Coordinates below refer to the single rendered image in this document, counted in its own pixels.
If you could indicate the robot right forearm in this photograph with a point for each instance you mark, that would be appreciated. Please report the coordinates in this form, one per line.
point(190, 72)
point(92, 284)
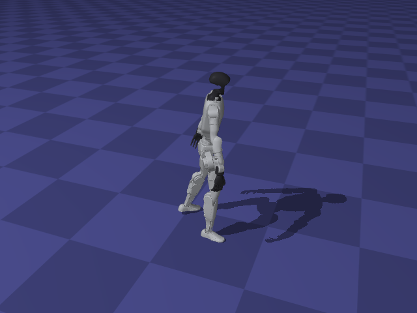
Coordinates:
point(218, 156)

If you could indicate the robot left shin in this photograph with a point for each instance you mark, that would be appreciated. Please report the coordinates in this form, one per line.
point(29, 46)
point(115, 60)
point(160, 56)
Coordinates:
point(193, 190)

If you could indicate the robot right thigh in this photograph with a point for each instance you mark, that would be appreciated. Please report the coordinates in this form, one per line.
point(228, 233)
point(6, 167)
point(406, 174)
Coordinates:
point(208, 162)

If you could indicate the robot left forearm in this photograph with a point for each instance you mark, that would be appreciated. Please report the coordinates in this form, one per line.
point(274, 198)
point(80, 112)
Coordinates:
point(199, 126)

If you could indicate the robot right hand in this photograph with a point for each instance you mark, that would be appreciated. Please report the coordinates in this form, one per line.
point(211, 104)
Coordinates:
point(219, 181)

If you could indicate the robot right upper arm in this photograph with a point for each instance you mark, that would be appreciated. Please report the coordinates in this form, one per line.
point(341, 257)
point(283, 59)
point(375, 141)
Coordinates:
point(213, 114)

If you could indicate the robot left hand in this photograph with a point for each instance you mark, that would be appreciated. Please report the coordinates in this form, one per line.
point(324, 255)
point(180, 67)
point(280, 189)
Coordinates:
point(196, 137)

